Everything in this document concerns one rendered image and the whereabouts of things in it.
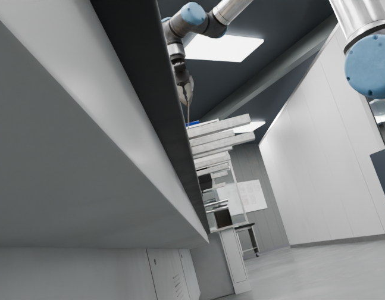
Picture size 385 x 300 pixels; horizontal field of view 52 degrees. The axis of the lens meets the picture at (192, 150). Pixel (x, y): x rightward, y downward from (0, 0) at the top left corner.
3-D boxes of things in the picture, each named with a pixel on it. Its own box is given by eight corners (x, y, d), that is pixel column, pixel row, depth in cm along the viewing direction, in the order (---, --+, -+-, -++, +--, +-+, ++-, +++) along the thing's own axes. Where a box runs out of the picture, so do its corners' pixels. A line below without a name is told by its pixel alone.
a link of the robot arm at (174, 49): (182, 41, 157) (159, 47, 157) (185, 52, 156) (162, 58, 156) (184, 52, 166) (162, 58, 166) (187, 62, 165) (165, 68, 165)
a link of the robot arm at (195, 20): (206, 4, 157) (186, 21, 166) (185, -4, 149) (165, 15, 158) (212, 24, 155) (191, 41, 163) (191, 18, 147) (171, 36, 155)
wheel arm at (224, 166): (228, 168, 259) (227, 163, 260) (229, 167, 255) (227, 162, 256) (155, 188, 258) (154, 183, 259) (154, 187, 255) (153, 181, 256)
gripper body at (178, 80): (192, 88, 163) (185, 62, 166) (191, 80, 154) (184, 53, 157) (174, 93, 163) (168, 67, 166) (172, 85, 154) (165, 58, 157)
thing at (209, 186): (213, 194, 153) (210, 183, 154) (213, 186, 132) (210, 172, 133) (201, 197, 153) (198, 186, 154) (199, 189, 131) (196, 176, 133)
